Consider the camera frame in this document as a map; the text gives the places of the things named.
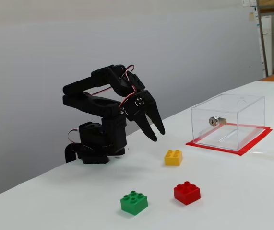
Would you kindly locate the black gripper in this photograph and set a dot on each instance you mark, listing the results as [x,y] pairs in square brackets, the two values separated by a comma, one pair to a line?
[144,107]

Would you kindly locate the yellow lego brick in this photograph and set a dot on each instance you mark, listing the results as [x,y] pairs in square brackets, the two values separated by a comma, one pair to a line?
[173,158]

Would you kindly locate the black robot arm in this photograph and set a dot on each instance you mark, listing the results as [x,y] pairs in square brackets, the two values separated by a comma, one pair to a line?
[91,103]

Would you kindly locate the transparent acrylic box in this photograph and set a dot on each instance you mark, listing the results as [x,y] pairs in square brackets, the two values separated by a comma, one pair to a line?
[228,119]

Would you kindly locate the red lego brick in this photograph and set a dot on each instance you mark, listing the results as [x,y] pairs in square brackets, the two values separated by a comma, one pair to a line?
[187,192]

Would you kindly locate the green lego brick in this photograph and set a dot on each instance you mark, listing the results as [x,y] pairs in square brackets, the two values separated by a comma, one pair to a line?
[134,203]

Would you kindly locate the silver cam lock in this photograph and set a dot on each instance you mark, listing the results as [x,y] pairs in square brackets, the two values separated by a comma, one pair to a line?
[214,121]

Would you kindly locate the black table clamp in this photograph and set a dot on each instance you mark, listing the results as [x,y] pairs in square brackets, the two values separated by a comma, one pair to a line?
[69,153]

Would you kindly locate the red tape frame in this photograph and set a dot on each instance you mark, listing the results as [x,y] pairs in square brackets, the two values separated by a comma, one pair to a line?
[247,149]

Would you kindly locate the metal shelf frame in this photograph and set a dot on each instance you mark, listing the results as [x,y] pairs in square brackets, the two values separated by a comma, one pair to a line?
[262,48]

